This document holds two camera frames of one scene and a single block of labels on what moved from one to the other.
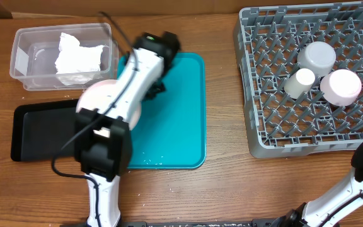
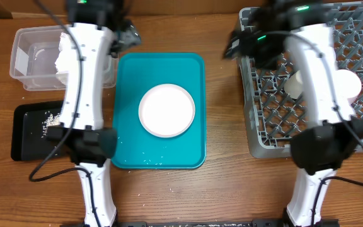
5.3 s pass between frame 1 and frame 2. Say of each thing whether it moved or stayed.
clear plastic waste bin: stayed
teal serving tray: stayed
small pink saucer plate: stayed
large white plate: moved
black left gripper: moved
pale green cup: stayed
